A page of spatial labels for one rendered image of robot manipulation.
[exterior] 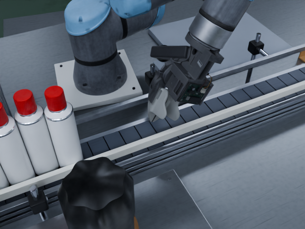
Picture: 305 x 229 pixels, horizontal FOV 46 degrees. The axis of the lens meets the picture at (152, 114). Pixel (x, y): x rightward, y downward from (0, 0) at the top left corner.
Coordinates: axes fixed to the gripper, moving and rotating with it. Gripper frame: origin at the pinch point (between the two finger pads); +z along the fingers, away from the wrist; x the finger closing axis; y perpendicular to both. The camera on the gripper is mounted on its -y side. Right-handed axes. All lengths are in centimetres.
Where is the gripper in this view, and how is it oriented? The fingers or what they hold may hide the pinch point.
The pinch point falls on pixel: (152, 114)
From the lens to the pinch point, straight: 79.8
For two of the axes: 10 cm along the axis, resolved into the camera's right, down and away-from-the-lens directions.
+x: 7.8, 0.9, 6.2
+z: -4.5, 7.7, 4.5
